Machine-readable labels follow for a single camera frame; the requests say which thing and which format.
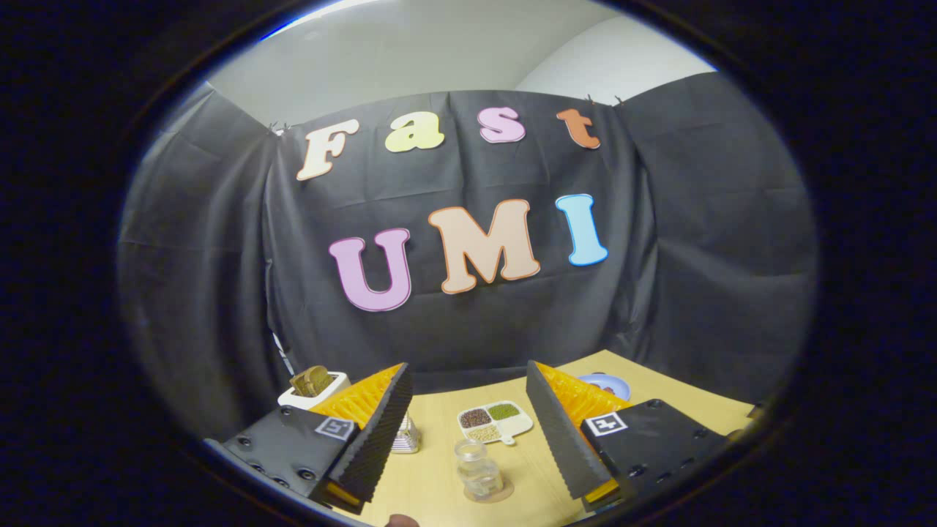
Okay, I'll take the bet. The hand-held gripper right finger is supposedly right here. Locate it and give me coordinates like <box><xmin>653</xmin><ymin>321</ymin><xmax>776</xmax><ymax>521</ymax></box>
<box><xmin>526</xmin><ymin>359</ymin><xmax>734</xmax><ymax>514</ymax></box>

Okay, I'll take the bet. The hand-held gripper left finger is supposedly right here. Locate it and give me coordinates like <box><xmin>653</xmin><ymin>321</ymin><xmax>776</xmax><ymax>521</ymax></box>
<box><xmin>207</xmin><ymin>362</ymin><xmax>414</xmax><ymax>515</ymax></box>

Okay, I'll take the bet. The ribbed clear glass cup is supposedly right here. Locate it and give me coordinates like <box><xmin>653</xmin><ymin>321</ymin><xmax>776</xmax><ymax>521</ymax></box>
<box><xmin>391</xmin><ymin>414</ymin><xmax>422</xmax><ymax>455</ymax></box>

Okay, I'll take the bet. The round brown coaster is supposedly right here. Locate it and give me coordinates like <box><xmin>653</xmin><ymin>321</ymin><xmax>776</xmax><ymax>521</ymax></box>
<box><xmin>464</xmin><ymin>477</ymin><xmax>515</xmax><ymax>504</ymax></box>

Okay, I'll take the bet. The clear glass bottle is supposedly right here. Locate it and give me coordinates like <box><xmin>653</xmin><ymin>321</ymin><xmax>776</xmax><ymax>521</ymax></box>
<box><xmin>454</xmin><ymin>438</ymin><xmax>506</xmax><ymax>501</ymax></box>

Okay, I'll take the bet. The white divided dish with beans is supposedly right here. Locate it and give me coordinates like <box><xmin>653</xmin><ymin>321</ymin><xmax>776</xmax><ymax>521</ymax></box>
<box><xmin>458</xmin><ymin>400</ymin><xmax>534</xmax><ymax>446</ymax></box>

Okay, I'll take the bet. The wooden table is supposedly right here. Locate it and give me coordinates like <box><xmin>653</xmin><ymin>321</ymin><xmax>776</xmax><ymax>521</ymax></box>
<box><xmin>351</xmin><ymin>349</ymin><xmax>764</xmax><ymax>527</ymax></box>

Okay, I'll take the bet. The blue plate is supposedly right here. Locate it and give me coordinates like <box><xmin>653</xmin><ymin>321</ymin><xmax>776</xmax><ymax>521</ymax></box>
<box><xmin>578</xmin><ymin>373</ymin><xmax>632</xmax><ymax>402</ymax></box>

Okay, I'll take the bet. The white toaster with bread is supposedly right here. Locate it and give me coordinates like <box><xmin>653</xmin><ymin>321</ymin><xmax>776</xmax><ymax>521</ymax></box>
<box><xmin>277</xmin><ymin>365</ymin><xmax>351</xmax><ymax>411</ymax></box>

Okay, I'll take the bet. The black backdrop cloth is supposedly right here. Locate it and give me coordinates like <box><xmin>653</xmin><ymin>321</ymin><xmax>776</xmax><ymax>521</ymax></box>
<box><xmin>117</xmin><ymin>72</ymin><xmax>818</xmax><ymax>441</ymax></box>

